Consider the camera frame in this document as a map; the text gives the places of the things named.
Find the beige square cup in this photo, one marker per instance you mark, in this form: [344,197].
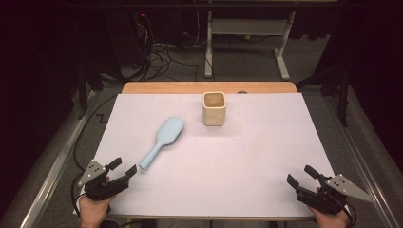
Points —
[214,115]

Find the person's left hand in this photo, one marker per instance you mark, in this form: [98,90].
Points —
[93,212]

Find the light blue hairbrush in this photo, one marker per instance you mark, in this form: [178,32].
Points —
[169,131]

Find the small yellow-green ball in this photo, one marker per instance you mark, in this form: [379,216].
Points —
[247,37]

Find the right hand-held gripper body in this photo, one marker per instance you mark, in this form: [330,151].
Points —
[326,198]

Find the person's right hand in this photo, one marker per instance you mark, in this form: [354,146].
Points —
[331,221]

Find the black computer tower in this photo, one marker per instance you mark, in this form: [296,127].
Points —
[126,41]

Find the aluminium floor rail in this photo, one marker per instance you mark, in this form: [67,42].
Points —
[340,117]
[53,171]

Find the black metal stand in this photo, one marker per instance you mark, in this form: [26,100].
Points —
[343,104]
[83,95]

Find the white metal desk frame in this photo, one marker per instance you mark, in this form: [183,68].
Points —
[247,27]

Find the white table sheet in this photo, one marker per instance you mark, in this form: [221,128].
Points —
[206,177]

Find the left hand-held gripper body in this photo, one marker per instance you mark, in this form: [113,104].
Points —
[99,188]

